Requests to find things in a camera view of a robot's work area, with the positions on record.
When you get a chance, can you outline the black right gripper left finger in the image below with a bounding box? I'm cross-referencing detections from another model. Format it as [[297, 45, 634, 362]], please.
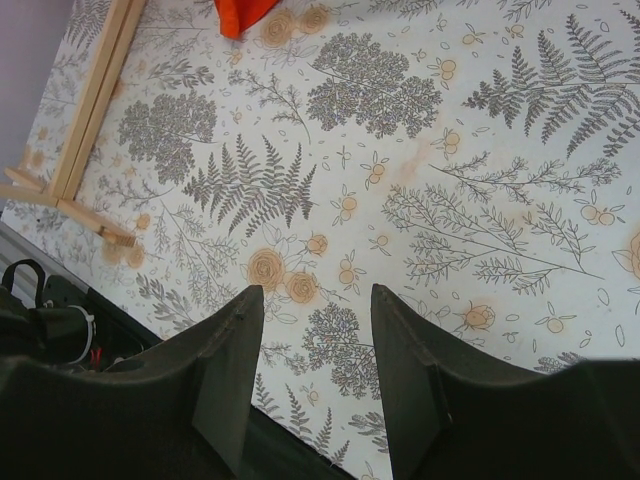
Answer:
[[1, 286, 263, 479]]

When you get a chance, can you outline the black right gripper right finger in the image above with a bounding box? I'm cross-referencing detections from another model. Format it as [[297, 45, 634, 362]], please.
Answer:
[[371, 284, 639, 479]]

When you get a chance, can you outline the orange t shirt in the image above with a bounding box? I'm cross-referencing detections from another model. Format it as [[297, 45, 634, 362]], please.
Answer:
[[213, 0, 278, 40]]

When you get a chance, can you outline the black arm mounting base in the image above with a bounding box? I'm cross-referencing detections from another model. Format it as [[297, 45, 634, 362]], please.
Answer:
[[0, 258, 351, 480]]

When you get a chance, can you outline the floral patterned table mat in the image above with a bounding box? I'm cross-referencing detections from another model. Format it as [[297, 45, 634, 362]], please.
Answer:
[[2, 1, 639, 479]]

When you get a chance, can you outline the left wooden clothes rack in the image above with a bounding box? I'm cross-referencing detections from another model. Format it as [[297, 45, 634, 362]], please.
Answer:
[[1, 0, 146, 248]]

